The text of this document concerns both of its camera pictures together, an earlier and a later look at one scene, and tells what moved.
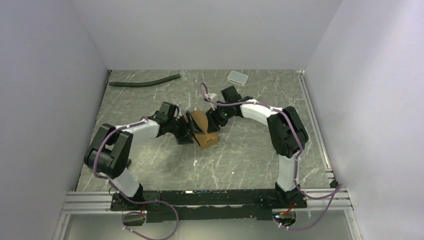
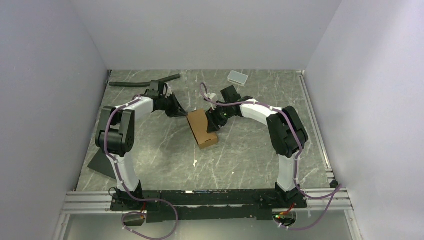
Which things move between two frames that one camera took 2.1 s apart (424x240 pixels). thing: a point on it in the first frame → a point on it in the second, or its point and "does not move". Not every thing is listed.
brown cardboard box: x=206 y=139 does not move
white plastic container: x=237 y=78 does not move
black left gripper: x=182 y=137 → x=177 y=110
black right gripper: x=213 y=120 does not move
